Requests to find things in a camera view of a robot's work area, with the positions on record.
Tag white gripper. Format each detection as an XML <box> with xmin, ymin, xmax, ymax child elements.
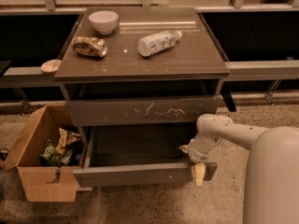
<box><xmin>178</xmin><ymin>133</ymin><xmax>221</xmax><ymax>187</ymax></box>

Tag grey drawer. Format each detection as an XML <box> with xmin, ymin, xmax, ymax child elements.
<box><xmin>65</xmin><ymin>96</ymin><xmax>220</xmax><ymax>126</ymax></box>
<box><xmin>72</xmin><ymin>124</ymin><xmax>219</xmax><ymax>189</ymax></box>

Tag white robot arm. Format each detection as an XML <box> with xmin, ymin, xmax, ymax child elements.
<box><xmin>179</xmin><ymin>114</ymin><xmax>299</xmax><ymax>224</ymax></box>

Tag grey top drawer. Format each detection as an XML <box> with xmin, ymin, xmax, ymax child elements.
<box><xmin>65</xmin><ymin>96</ymin><xmax>220</xmax><ymax>126</ymax></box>

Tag grey drawer cabinet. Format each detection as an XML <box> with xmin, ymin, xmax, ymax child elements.
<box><xmin>53</xmin><ymin>7</ymin><xmax>230</xmax><ymax>173</ymax></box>

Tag open cardboard box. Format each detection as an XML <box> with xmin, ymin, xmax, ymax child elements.
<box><xmin>5</xmin><ymin>105</ymin><xmax>82</xmax><ymax>202</ymax></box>

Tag grey metal ledge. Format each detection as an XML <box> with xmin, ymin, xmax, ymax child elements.
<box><xmin>0</xmin><ymin>60</ymin><xmax>299</xmax><ymax>89</ymax></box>

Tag clear plastic bottle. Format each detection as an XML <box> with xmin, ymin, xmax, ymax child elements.
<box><xmin>137</xmin><ymin>31</ymin><xmax>182</xmax><ymax>57</ymax></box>

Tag crumpled snack wrappers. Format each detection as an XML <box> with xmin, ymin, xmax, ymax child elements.
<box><xmin>55</xmin><ymin>128</ymin><xmax>84</xmax><ymax>166</ymax></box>

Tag green snack bag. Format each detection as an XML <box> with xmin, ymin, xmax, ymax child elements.
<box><xmin>39</xmin><ymin>140</ymin><xmax>61</xmax><ymax>166</ymax></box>

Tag crushed metal can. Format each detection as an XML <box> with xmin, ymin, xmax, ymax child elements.
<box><xmin>72</xmin><ymin>36</ymin><xmax>107</xmax><ymax>58</ymax></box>

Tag white ceramic bowl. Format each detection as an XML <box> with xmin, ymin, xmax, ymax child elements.
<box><xmin>89</xmin><ymin>11</ymin><xmax>119</xmax><ymax>35</ymax></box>

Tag small round white dish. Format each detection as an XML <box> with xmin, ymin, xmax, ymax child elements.
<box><xmin>41</xmin><ymin>60</ymin><xmax>62</xmax><ymax>73</ymax></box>

